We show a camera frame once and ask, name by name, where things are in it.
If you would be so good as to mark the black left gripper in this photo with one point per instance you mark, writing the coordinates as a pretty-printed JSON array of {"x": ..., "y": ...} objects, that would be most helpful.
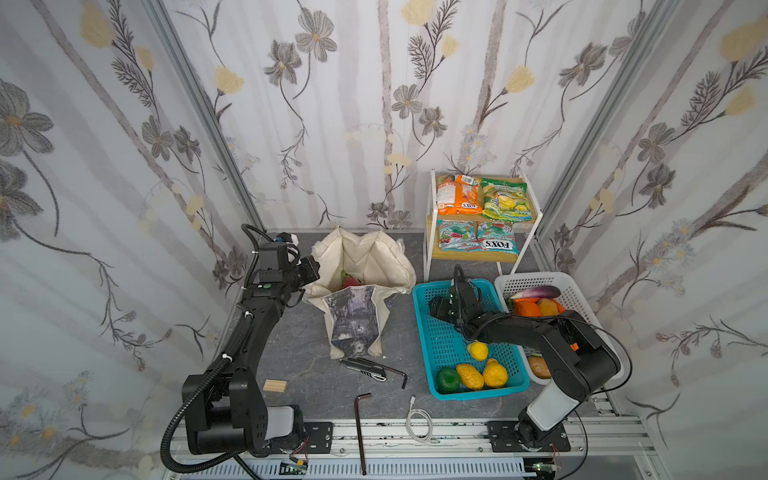
[{"x": 306, "y": 273}]

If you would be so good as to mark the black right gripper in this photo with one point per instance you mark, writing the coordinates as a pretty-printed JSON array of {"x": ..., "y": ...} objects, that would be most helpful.
[{"x": 455, "y": 294}]

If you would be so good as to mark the pink dragon fruit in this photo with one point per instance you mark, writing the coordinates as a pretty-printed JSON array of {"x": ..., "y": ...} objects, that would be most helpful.
[{"x": 349, "y": 280}]

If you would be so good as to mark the cream canvas tote bag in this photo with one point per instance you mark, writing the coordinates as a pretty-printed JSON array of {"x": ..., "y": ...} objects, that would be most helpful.
[{"x": 355, "y": 317}]

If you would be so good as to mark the orange candy bag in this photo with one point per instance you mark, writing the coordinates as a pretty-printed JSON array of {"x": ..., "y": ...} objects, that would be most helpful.
[{"x": 458, "y": 195}]

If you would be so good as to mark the green yellow candy bag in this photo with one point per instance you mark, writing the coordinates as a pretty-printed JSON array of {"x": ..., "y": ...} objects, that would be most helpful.
[{"x": 505, "y": 200}]

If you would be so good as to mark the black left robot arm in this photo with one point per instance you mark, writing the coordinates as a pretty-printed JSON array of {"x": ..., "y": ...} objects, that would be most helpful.
[{"x": 223, "y": 412}]

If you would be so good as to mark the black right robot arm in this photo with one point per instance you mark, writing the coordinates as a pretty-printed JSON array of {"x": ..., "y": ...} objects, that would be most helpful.
[{"x": 579, "y": 360}]

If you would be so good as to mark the teal mint candy bag right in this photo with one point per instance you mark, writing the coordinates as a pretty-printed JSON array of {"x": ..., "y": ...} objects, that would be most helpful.
[{"x": 497, "y": 237}]

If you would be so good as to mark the teal plastic basket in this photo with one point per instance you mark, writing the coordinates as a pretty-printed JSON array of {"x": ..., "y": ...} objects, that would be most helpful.
[{"x": 444, "y": 347}]

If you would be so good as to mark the yellow lemon middle lower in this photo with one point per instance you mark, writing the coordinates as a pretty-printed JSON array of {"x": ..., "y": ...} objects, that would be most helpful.
[{"x": 478, "y": 351}]

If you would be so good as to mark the white plastic basket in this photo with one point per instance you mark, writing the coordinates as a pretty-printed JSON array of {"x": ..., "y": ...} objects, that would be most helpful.
[{"x": 571, "y": 298}]

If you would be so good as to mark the white wooden two-tier shelf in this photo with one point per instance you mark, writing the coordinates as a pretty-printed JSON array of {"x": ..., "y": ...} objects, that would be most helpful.
[{"x": 524, "y": 231}]

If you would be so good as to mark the orange persimmon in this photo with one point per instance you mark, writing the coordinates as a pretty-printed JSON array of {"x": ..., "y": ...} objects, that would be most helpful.
[{"x": 527, "y": 309}]

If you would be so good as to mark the green lime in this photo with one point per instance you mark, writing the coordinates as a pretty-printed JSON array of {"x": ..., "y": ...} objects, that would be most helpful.
[{"x": 448, "y": 381}]

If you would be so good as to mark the yellow pear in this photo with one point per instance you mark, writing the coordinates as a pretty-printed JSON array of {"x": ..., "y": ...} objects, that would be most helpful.
[{"x": 495, "y": 375}]

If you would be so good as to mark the yellow bell pepper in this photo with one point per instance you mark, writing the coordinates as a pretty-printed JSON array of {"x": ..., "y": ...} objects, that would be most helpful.
[{"x": 548, "y": 307}]

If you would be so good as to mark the purple eggplant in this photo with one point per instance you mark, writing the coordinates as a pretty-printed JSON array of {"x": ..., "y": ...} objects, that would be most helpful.
[{"x": 539, "y": 292}]

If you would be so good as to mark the small black hex key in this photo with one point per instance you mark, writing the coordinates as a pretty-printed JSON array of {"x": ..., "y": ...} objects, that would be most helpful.
[{"x": 390, "y": 369}]

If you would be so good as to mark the orange carrot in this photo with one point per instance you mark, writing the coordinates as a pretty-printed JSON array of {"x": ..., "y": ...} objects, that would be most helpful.
[{"x": 561, "y": 308}]

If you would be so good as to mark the brown potato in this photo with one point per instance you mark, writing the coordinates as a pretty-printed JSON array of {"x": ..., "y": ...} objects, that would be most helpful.
[{"x": 539, "y": 367}]

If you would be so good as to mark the black utility knife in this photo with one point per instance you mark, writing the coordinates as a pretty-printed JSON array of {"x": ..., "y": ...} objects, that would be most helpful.
[{"x": 353, "y": 364}]

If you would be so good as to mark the small wooden block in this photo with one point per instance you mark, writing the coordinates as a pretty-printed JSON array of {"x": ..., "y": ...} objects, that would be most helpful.
[{"x": 275, "y": 386}]

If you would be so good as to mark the large black hex key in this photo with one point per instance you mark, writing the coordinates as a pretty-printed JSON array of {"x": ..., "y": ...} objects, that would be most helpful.
[{"x": 358, "y": 425}]

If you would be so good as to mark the small green circuit board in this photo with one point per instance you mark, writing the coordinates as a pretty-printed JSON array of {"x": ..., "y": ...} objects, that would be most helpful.
[{"x": 293, "y": 468}]

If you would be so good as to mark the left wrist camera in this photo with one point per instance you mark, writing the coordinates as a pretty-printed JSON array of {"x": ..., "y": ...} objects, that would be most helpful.
[{"x": 287, "y": 238}]

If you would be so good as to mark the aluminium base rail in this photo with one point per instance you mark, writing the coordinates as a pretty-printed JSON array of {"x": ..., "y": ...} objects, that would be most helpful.
[{"x": 604, "y": 447}]

